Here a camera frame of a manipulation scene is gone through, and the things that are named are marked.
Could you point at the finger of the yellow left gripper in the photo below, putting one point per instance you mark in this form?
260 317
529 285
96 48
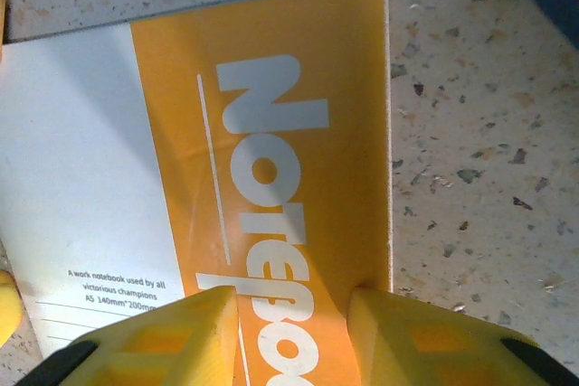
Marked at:
6 309

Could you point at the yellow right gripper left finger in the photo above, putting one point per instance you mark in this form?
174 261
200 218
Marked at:
158 350

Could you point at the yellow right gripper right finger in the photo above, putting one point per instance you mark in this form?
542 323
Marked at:
429 350

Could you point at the orange white notebook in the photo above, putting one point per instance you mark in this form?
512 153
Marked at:
181 133

